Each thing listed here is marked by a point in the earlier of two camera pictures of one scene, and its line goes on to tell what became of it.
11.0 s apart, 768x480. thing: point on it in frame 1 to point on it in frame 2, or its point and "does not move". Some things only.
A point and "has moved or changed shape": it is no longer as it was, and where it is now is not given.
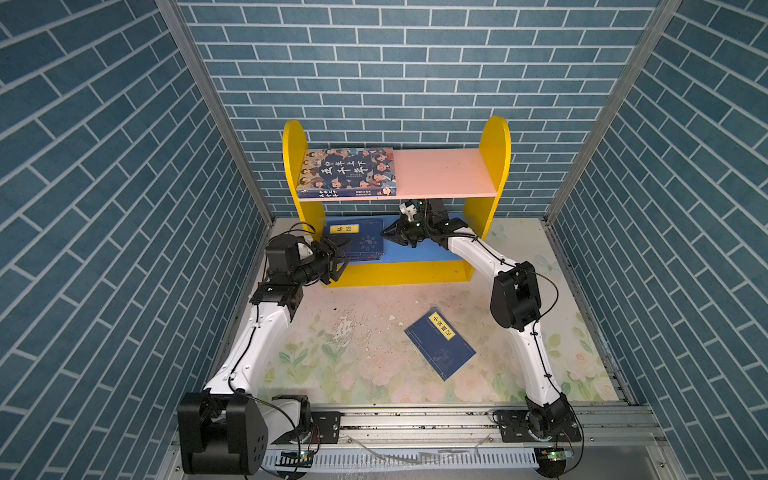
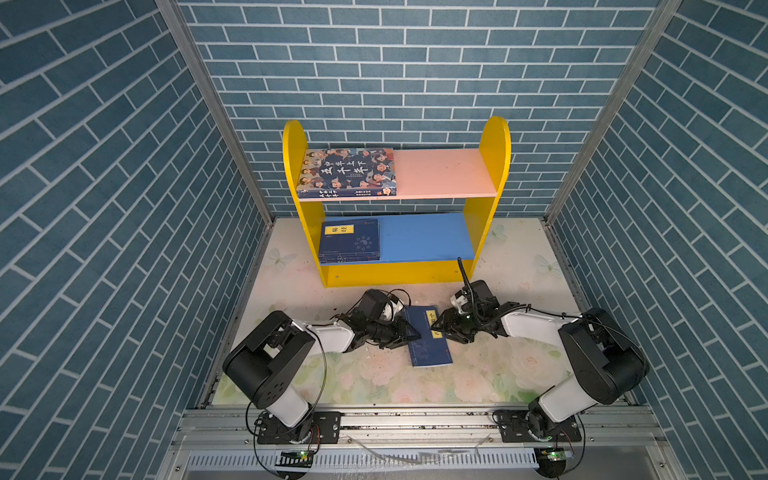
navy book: [364, 255] does not move
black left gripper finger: [337, 274] to [404, 328]
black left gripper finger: [339, 240] to [393, 342]
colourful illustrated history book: [345, 172] does not move
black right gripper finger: [395, 233] to [446, 321]
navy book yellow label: [366, 234] has moved or changed shape
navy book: [440, 343] has moved or changed shape
